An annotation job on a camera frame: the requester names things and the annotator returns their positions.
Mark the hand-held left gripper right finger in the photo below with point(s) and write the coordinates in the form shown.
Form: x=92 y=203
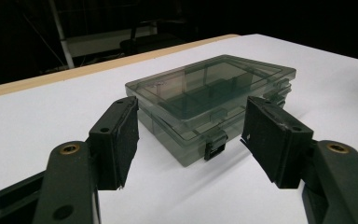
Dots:
x=270 y=140

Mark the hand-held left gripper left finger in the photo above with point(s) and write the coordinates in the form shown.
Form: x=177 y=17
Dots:
x=112 y=149

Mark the grey transparent compartment box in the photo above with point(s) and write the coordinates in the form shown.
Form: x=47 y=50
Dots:
x=199 y=90

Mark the white table sheet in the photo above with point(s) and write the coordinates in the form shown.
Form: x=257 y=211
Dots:
x=43 y=109

